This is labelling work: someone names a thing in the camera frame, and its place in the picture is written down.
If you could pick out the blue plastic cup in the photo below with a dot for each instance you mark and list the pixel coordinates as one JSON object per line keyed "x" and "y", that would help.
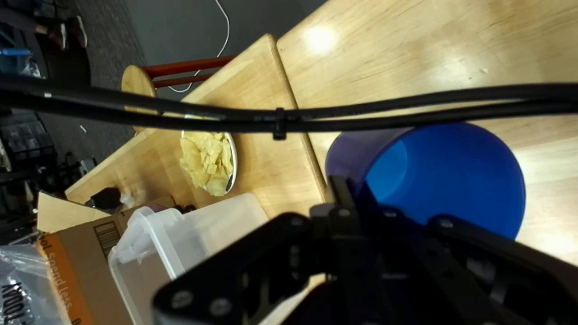
{"x": 444, "y": 174}

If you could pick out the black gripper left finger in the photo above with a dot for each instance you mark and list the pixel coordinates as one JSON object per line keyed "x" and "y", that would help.
{"x": 253, "y": 272}

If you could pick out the clear plastic bag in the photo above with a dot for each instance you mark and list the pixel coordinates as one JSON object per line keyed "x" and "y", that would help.
{"x": 23, "y": 290}

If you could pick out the clear plastic storage bin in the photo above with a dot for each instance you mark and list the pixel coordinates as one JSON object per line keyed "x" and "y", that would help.
{"x": 180, "y": 241}

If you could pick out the wooden stool with red legs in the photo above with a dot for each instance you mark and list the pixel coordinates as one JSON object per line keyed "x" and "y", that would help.
{"x": 180, "y": 66}

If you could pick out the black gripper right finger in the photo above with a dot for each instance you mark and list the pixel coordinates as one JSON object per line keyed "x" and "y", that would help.
{"x": 498, "y": 283}

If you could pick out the plate of chips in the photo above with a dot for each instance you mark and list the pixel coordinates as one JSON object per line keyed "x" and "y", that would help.
{"x": 209, "y": 163}

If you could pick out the brown cardboard box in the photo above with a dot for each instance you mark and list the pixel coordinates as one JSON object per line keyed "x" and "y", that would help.
{"x": 77, "y": 272}

